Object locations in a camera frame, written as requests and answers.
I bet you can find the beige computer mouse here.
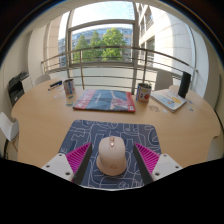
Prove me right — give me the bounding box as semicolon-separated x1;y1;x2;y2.
96;135;128;177

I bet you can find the metal balcony railing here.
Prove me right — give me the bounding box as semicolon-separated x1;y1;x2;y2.
40;45;199;95

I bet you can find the light-coloured open booklet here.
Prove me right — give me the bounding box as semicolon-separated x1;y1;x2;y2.
150;88;188;113

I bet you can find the dark stapler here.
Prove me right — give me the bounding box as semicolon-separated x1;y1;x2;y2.
47;79;63;92

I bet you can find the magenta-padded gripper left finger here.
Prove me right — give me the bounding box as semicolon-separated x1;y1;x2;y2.
41;142;94;186

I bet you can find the red and blue book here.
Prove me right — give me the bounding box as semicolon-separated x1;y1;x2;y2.
72;88;136;113

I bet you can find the black cylindrical speaker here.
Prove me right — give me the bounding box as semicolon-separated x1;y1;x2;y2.
177;71;192;99

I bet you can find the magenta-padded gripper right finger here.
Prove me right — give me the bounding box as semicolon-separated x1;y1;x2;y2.
132;142;184;186

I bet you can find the blue and white can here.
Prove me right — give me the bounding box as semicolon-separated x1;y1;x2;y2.
63;78;77;101

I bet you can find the white chair with wooden legs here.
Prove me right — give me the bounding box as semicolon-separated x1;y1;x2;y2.
0;111;20;143

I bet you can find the navy line-patterned mouse pad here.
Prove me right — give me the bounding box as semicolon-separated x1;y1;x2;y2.
58;119;162;190

